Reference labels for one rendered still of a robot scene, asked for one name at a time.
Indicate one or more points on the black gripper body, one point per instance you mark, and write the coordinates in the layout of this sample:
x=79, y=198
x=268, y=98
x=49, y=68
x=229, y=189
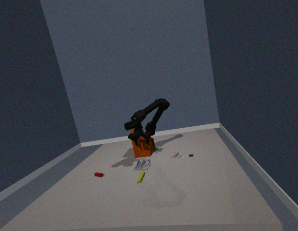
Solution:
x=147, y=134

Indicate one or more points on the yellow rectangular bar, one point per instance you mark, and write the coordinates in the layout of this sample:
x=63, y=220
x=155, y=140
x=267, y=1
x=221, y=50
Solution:
x=141, y=177

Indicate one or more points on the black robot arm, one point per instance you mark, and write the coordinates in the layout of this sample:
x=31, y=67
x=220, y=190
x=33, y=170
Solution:
x=141, y=115

